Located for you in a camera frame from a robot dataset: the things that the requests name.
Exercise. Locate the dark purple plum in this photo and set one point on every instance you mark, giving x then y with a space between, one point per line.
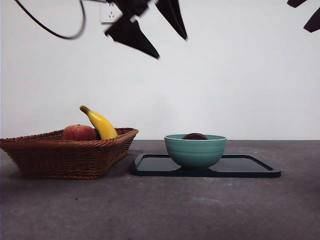
195 136

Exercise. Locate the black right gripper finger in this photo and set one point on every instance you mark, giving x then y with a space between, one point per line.
297 2
313 22

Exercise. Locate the white wall socket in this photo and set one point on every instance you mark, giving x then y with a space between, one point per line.
110 16

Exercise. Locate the black rectangular tray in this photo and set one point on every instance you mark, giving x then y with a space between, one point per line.
155 166

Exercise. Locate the brown wicker basket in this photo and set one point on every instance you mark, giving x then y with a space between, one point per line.
62 160

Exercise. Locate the red orange peach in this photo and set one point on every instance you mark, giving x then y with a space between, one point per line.
78 132

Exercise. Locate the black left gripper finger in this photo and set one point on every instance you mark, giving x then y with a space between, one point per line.
132 35
175 17

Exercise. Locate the teal ribbed bowl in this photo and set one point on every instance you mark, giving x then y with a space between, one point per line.
196 155

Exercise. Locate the yellow banana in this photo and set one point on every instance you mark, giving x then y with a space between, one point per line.
103 125

